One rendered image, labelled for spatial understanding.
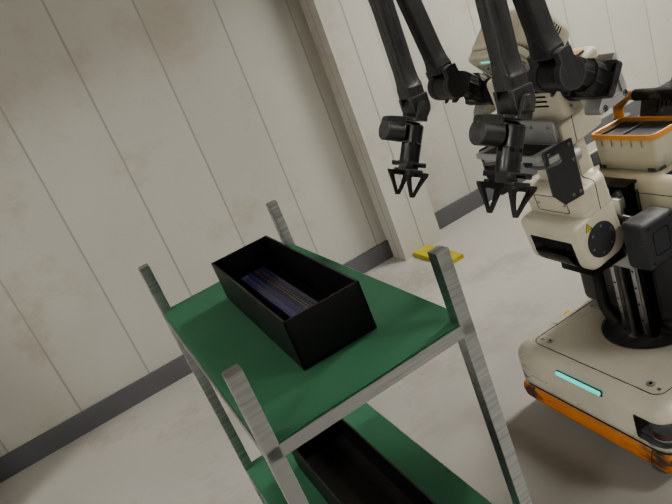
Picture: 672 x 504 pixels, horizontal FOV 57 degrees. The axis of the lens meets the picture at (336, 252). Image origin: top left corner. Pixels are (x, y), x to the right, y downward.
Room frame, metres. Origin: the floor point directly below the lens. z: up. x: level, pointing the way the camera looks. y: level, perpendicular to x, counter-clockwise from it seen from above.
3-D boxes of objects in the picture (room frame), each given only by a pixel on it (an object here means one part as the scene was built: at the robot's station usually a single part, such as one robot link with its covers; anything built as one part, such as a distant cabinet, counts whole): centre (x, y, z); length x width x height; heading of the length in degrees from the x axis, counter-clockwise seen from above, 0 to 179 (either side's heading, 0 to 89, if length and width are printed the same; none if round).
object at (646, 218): (1.59, -0.73, 0.68); 0.28 x 0.27 x 0.25; 19
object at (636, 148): (1.74, -0.97, 0.87); 0.23 x 0.15 x 0.11; 19
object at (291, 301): (1.35, 0.15, 0.98); 0.51 x 0.07 x 0.03; 19
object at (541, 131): (1.61, -0.59, 0.99); 0.28 x 0.16 x 0.22; 19
